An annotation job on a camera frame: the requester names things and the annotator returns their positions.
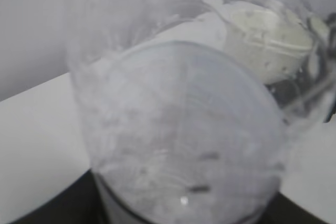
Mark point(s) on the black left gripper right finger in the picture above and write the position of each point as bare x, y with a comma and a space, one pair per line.
282, 210

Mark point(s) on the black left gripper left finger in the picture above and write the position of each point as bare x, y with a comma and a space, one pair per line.
80, 203

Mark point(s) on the clear plastic water bottle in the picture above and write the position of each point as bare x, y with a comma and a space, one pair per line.
176, 130

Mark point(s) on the white paper cup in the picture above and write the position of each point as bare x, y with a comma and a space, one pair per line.
271, 44

